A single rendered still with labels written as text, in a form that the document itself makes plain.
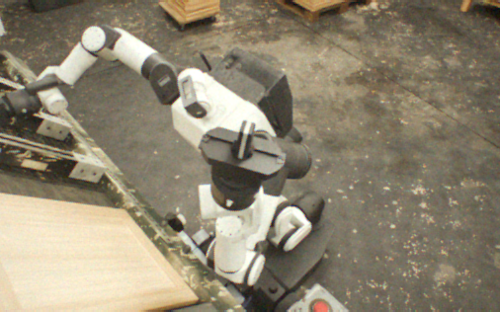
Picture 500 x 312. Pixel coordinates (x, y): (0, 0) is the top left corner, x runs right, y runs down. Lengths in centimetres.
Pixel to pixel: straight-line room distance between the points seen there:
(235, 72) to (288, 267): 125
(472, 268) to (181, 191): 187
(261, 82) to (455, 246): 188
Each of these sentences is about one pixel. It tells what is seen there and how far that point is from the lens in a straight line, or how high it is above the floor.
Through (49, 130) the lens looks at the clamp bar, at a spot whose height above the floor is 96.
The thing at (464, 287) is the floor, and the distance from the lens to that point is 243.
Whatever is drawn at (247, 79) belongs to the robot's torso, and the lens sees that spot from 97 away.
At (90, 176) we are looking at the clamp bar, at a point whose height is 93.
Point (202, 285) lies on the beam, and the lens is 114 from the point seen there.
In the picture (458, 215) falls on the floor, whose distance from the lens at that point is 270.
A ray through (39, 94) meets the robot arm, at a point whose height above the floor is 125.
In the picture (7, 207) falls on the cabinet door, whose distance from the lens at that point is 106.
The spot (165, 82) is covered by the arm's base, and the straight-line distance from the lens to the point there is 108.
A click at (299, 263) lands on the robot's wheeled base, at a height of 17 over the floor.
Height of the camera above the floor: 195
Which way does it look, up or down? 47 degrees down
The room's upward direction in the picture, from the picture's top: straight up
